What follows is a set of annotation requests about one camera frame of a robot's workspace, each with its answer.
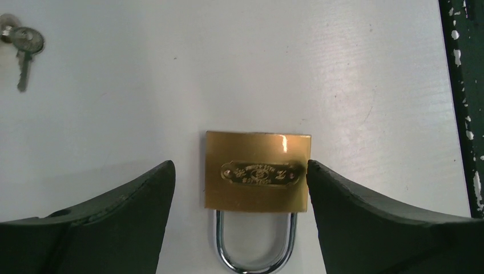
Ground silver key bunch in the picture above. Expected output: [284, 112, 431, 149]
[1, 13, 45, 92]

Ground short shackle brass padlock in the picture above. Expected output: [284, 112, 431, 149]
[204, 131, 312, 273]

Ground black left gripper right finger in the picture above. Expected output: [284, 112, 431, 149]
[306, 160, 483, 273]

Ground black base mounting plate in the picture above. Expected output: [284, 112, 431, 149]
[439, 0, 483, 219]

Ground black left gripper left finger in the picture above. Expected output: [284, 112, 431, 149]
[1, 160, 176, 273]

